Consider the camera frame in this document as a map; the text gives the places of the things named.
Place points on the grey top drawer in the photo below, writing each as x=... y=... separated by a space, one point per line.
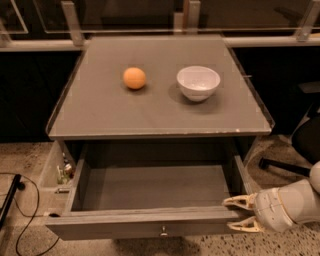
x=153 y=188

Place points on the clear plastic bin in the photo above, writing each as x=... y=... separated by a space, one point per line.
x=62 y=168

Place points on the grey drawer cabinet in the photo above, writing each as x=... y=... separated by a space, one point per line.
x=97 y=105

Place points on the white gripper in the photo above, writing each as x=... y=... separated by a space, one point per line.
x=269 y=209

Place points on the white bowl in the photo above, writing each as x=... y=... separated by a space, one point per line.
x=198 y=83

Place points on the black office chair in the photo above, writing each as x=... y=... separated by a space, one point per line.
x=306 y=137

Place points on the black floor stand leg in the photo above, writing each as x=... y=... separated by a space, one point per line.
x=9 y=198

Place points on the orange ball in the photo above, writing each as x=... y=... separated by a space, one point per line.
x=134 y=78

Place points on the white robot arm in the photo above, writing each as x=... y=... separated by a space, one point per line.
x=301 y=199

